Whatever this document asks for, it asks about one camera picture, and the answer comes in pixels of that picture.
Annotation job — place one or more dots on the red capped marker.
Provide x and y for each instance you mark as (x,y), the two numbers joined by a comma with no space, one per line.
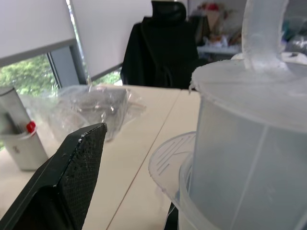
(31,126)

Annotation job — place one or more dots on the white pen holder box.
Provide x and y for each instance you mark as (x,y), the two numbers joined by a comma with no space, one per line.
(24,151)

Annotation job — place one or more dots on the black office chair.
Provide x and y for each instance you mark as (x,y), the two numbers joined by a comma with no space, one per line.
(160,48)

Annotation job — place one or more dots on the clear plastic bag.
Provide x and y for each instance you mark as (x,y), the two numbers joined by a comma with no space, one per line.
(96,107)

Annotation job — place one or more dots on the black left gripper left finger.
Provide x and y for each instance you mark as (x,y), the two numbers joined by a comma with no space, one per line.
(79,167)

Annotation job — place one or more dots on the silver cylinder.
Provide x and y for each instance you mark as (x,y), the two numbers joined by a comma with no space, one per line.
(13,105)

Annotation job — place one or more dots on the white roller blind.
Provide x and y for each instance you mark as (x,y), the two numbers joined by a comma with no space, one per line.
(108,33)
(31,26)

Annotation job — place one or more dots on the flower bouquet in paper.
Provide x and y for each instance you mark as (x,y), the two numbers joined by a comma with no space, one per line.
(216,21)

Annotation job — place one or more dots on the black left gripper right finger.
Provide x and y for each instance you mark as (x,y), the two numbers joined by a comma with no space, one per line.
(171,218)

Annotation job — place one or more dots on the translucent plastic container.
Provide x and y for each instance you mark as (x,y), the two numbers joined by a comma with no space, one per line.
(239,148)

